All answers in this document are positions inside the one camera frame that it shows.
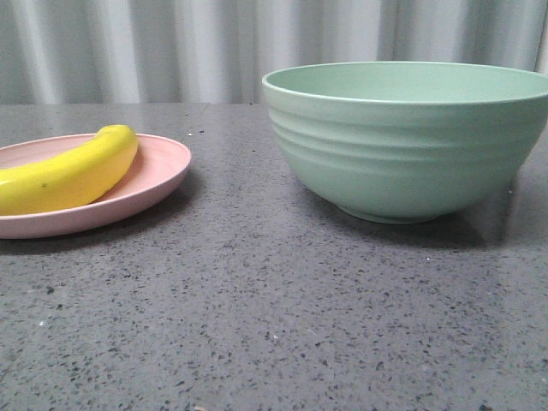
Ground yellow banana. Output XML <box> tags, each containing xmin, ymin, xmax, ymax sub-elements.
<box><xmin>1</xmin><ymin>125</ymin><xmax>139</xmax><ymax>216</ymax></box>

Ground pink plate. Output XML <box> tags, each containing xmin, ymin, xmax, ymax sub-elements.
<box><xmin>1</xmin><ymin>134</ymin><xmax>192</xmax><ymax>240</ymax></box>

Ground green ribbed bowl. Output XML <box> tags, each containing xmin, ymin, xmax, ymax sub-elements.
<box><xmin>262</xmin><ymin>61</ymin><xmax>547</xmax><ymax>223</ymax></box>

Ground white pleated curtain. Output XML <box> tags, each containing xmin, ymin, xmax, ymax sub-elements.
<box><xmin>1</xmin><ymin>1</ymin><xmax>547</xmax><ymax>104</ymax></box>

